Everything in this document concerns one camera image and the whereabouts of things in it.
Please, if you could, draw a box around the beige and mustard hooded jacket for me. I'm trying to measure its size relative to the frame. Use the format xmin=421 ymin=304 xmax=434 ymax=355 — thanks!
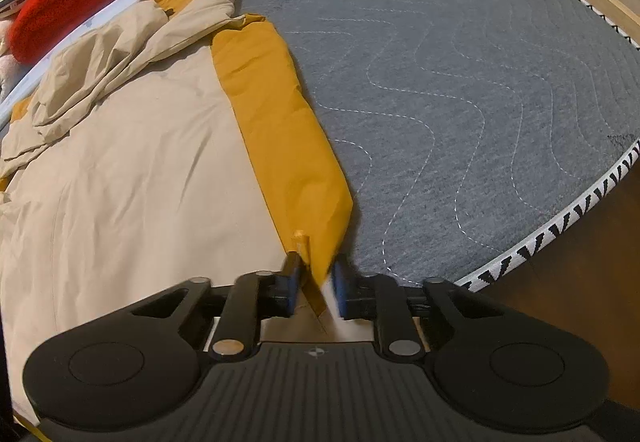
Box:
xmin=1 ymin=0 xmax=352 ymax=418

